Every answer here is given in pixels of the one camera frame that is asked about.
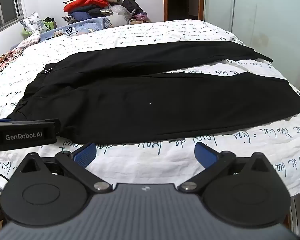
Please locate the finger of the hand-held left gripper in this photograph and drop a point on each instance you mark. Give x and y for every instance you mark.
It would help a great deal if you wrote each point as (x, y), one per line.
(27, 123)

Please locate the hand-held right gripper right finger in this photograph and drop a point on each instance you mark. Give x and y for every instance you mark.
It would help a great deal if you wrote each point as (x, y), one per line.
(204, 153)

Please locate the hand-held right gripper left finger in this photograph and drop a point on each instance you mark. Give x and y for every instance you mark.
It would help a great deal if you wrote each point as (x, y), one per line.
(86, 154)

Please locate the black pants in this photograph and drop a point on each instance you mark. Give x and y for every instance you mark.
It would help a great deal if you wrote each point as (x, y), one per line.
(150, 105)

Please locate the white script-print blanket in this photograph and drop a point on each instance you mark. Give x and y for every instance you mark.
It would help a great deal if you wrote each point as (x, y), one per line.
(165, 155)

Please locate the orange floral blanket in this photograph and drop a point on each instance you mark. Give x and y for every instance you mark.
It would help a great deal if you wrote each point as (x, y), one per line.
(2, 62)

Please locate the pink floral cloth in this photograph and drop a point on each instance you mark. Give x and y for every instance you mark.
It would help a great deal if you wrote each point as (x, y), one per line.
(31, 40)

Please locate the green bag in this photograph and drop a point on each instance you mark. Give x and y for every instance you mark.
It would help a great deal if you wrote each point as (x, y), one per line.
(50, 25)

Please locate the blue floral pillow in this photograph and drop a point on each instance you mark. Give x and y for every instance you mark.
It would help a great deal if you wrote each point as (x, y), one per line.
(32, 22)

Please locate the pile of clothes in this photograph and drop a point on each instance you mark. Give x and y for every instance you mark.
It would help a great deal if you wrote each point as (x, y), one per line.
(90, 2)

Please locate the white plastic bag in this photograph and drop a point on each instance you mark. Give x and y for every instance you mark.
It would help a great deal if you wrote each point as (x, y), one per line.
(121, 15)

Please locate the purple cloth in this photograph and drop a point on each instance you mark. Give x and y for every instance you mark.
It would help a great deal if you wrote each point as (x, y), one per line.
(141, 17)

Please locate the glass wardrobe door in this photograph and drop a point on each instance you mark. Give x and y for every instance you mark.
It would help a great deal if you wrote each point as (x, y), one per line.
(265, 17)

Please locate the black cloth bundle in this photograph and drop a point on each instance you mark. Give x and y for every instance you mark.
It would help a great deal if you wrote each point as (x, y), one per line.
(132, 6)

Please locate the wooden door frame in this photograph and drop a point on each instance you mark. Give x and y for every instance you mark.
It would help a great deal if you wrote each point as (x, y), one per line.
(166, 0)

